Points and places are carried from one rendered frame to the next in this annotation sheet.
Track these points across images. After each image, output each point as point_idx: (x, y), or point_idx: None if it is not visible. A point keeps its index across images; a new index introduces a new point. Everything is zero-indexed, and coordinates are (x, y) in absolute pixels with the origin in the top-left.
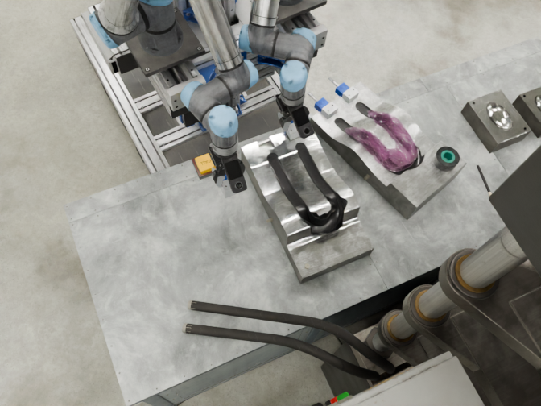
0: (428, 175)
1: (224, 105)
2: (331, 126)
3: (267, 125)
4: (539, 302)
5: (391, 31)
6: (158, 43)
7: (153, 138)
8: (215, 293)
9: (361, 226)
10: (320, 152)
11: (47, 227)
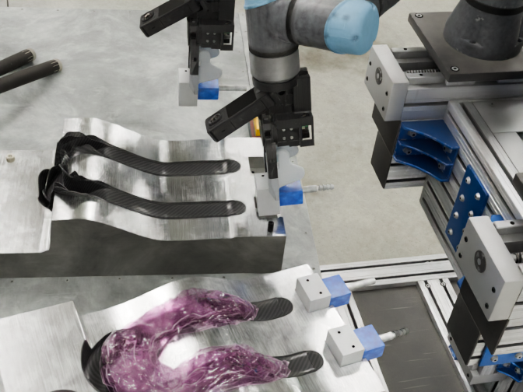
0: (47, 379)
1: None
2: (275, 288)
3: None
4: None
5: None
6: (455, 8)
7: (443, 276)
8: (56, 92)
9: (26, 251)
10: (210, 232)
11: (341, 185)
